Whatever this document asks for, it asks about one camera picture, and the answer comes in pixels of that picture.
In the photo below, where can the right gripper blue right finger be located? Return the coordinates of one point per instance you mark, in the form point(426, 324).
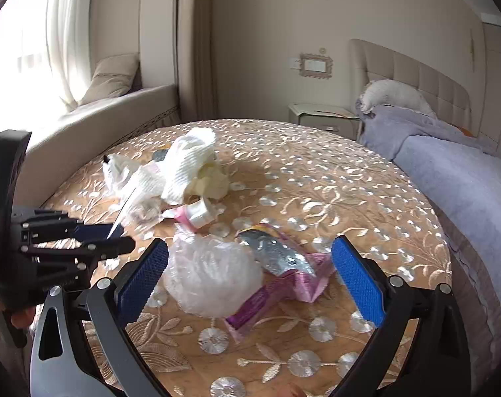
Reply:
point(387, 306)

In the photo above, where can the white knitted cloth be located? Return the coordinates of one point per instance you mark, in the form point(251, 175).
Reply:
point(168, 179)

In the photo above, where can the beige tufted headboard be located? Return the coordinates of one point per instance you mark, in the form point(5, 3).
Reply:
point(372, 62)

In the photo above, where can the cream tissue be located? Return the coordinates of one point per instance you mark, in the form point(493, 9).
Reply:
point(210, 182)

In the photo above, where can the white bedside nightstand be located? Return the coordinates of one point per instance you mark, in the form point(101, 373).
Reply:
point(332, 119)

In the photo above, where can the white plastic bag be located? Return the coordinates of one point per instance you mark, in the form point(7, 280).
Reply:
point(117, 171)

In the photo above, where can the bed with lavender cover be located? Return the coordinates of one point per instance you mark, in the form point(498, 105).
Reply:
point(463, 184)

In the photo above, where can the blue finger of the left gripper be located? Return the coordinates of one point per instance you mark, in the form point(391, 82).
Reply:
point(89, 230)
point(93, 250)

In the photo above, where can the beige wardrobe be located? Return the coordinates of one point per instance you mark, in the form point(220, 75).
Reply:
point(491, 117)

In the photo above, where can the person's left hand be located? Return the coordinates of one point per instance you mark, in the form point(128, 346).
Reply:
point(21, 319)

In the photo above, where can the person's right hand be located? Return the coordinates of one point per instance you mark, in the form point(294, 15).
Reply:
point(291, 390)

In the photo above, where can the framed wall switch plate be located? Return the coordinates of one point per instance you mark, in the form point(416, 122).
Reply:
point(313, 65)

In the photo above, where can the beige cushion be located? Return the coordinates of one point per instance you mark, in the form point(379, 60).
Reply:
point(113, 77)

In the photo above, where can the purple snack wrapper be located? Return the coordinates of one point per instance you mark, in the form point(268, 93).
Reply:
point(291, 274)

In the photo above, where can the white pillow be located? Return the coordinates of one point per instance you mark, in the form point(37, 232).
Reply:
point(392, 93)

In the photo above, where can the beige window seat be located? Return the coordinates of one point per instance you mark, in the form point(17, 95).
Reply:
point(86, 133)

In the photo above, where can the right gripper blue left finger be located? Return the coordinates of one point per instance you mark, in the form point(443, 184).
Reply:
point(111, 307)

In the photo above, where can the small pink white bottle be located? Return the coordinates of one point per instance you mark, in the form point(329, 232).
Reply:
point(193, 216)

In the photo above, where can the clear plastic bag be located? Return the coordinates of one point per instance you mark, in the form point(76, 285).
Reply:
point(210, 277)

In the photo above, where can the floral embroidered tablecloth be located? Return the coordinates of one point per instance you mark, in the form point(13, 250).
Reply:
point(310, 187)

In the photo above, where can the white sheer curtain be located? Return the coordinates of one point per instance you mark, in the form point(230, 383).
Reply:
point(45, 52)

